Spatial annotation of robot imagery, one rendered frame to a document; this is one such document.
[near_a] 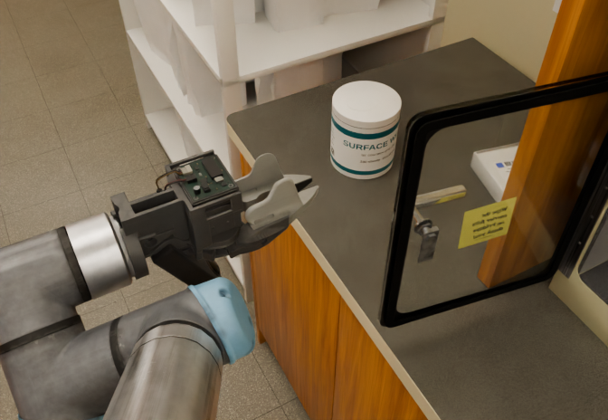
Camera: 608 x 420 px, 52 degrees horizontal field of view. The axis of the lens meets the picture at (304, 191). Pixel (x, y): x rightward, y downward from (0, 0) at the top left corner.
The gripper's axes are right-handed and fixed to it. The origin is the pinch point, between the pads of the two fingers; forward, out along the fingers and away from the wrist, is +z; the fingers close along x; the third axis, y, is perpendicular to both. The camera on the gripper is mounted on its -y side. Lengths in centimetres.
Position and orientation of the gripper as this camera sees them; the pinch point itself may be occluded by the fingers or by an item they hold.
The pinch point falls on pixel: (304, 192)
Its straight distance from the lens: 68.9
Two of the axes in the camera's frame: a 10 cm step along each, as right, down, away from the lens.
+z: 8.8, -3.4, 3.4
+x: -4.8, -6.3, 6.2
